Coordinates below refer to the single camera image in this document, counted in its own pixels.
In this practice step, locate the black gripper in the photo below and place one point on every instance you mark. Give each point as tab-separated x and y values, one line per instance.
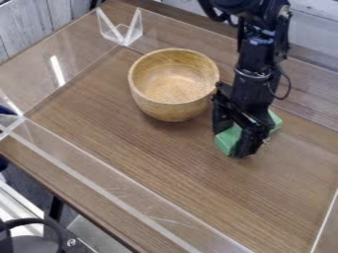
243	103

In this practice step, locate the black table leg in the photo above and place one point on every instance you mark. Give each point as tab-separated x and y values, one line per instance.
57	209

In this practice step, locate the brown wooden bowl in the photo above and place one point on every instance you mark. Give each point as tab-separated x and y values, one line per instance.
173	82

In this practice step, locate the metal base plate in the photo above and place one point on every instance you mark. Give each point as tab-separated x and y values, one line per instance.
96	238

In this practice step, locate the clear acrylic corner bracket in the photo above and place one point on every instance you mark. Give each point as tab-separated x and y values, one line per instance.
121	34

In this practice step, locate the clear acrylic tray wall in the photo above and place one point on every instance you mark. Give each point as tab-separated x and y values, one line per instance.
144	220

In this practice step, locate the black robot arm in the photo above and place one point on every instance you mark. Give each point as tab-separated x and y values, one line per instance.
263	23

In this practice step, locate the green rectangular block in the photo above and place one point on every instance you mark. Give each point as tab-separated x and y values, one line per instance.
228	138

